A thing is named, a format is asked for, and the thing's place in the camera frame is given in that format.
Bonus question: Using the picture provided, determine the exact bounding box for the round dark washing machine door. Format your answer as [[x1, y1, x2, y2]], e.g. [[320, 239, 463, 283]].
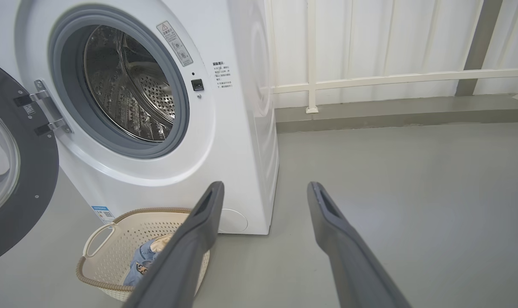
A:
[[0, 58, 73, 267]]

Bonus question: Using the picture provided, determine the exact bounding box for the white front-load washing machine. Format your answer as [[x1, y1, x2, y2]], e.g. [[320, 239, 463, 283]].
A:
[[0, 0, 280, 235]]

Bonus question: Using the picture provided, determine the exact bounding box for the cream perforated laundry basket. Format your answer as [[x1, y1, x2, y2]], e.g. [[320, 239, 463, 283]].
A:
[[76, 207, 211, 302]]

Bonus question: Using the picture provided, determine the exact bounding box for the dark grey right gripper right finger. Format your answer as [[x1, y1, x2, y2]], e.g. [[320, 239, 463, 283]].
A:
[[307, 181, 412, 308]]

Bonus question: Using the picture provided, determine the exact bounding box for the cream yellow print garment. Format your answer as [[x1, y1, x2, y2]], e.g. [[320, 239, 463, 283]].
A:
[[150, 234, 175, 254]]

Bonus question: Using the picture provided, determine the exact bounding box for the white metal railing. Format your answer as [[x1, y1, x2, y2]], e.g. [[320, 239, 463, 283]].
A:
[[263, 0, 518, 114]]

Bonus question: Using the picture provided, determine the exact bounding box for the blue cartoon print garment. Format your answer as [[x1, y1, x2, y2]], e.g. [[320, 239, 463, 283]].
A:
[[123, 239, 159, 287]]

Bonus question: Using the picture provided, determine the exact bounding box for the white round filter access cover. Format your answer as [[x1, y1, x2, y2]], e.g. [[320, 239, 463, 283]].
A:
[[218, 208, 249, 234]]

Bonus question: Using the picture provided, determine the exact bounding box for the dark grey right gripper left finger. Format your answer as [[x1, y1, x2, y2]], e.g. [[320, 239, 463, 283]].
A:
[[122, 181, 225, 308]]

